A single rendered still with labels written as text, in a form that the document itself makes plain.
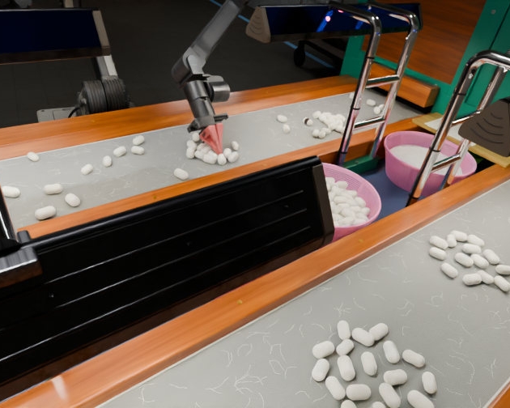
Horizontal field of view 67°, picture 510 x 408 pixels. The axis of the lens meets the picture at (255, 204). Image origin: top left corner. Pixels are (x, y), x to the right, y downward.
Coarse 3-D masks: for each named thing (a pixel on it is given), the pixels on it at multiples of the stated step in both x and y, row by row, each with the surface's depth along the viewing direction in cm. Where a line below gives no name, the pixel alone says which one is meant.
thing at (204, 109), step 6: (192, 102) 101; (198, 102) 101; (204, 102) 101; (210, 102) 103; (192, 108) 102; (198, 108) 101; (204, 108) 101; (210, 108) 102; (198, 114) 101; (204, 114) 100; (210, 114) 101; (216, 114) 101; (222, 114) 102; (216, 120) 102; (222, 120) 106; (192, 126) 101
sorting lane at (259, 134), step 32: (224, 128) 118; (256, 128) 120; (320, 128) 126; (0, 160) 91; (64, 160) 94; (96, 160) 96; (128, 160) 97; (160, 160) 99; (192, 160) 101; (256, 160) 104; (32, 192) 83; (64, 192) 84; (96, 192) 86; (128, 192) 87
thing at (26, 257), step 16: (0, 192) 24; (0, 208) 22; (0, 224) 21; (0, 240) 20; (16, 240) 21; (0, 256) 20; (16, 256) 21; (32, 256) 21; (0, 272) 20; (16, 272) 20; (32, 272) 21; (0, 288) 20
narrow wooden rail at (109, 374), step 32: (448, 192) 98; (480, 192) 101; (384, 224) 84; (416, 224) 86; (320, 256) 74; (352, 256) 75; (256, 288) 66; (288, 288) 66; (192, 320) 59; (224, 320) 60; (128, 352) 54; (160, 352) 54; (192, 352) 57; (64, 384) 49; (96, 384) 50; (128, 384) 51
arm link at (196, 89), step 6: (186, 84) 101; (192, 84) 101; (198, 84) 101; (204, 84) 106; (186, 90) 102; (192, 90) 101; (198, 90) 101; (204, 90) 102; (210, 90) 105; (186, 96) 103; (192, 96) 101; (198, 96) 101; (204, 96) 102; (210, 96) 105
